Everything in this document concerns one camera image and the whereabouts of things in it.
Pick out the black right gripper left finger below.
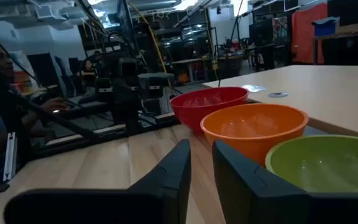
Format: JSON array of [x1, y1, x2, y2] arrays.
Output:
[[3, 139, 193, 224]]

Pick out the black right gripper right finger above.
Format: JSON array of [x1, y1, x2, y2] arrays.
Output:
[[212, 139, 358, 224]]

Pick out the orange plastic bowl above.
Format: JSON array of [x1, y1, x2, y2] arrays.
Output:
[[200, 103, 310, 167]]

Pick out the rainbow bowls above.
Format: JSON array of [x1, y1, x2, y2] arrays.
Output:
[[169, 86, 250, 135]]

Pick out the green plastic bowl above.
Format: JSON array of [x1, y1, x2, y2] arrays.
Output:
[[265, 134, 358, 194]]

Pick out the light wooden desk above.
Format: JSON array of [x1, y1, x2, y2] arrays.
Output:
[[202, 64, 358, 139]]

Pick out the person's hand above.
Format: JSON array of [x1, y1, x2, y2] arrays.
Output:
[[40, 98, 71, 113]]

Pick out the orange curtain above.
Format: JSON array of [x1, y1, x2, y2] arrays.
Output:
[[291, 2, 328, 65]]

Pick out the blue storage bin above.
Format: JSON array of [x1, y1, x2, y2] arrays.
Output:
[[311, 16, 340, 37]]

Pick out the black aluminium frame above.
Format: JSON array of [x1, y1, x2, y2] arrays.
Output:
[[7, 91, 180, 158]]

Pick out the yellow hanging cable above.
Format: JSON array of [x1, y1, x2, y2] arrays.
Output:
[[127, 1, 168, 74]]

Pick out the silver aluminium rail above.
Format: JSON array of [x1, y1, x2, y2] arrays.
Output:
[[2, 132, 18, 182]]

